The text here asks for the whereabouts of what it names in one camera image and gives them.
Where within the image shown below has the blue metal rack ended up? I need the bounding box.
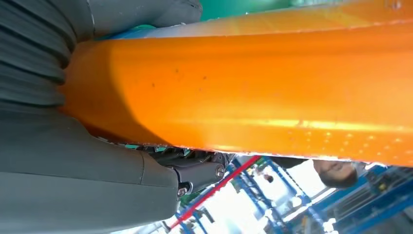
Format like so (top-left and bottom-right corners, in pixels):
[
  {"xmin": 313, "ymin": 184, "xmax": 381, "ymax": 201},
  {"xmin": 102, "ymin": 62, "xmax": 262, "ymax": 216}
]
[{"xmin": 174, "ymin": 156, "xmax": 413, "ymax": 234}]

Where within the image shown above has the red barrier bar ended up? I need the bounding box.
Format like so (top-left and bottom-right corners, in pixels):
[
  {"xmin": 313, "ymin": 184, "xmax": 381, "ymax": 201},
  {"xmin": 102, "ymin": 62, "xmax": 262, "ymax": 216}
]
[{"xmin": 168, "ymin": 156, "xmax": 262, "ymax": 231}]

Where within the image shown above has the person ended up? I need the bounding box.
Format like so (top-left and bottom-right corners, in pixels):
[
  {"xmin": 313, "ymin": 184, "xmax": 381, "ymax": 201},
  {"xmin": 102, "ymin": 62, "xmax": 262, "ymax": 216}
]
[{"xmin": 271, "ymin": 156, "xmax": 359, "ymax": 190}]

